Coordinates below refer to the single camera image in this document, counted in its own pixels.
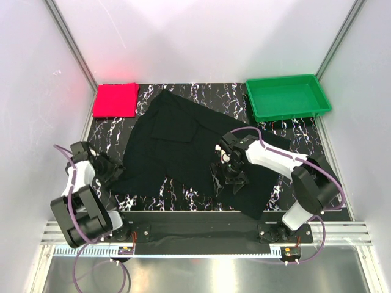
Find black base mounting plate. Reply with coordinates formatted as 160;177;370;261
123;211;313;258

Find aluminium frame post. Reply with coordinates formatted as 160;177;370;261
42;0;99;89
315;0;367;82

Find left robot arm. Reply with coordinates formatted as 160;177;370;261
50;141;132;248

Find green plastic bin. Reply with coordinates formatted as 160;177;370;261
246;74;332;123

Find folded red t shirt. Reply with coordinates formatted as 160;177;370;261
92;83;140;118

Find shiny steel front plate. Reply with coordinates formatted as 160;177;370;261
44;247;370;292

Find white slotted cable duct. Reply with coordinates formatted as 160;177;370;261
53;245;283;259

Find black t shirt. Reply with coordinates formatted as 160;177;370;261
111;89;279;219

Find aluminium front rail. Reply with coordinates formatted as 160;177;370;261
40;222;373;247

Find aluminium frame post left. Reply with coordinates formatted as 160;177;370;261
42;0;99;89

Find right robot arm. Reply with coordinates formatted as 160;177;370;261
211;132;345;243

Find aluminium frame post right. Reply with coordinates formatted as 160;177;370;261
315;0;367;82

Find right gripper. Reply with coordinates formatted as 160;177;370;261
210;159;249;196

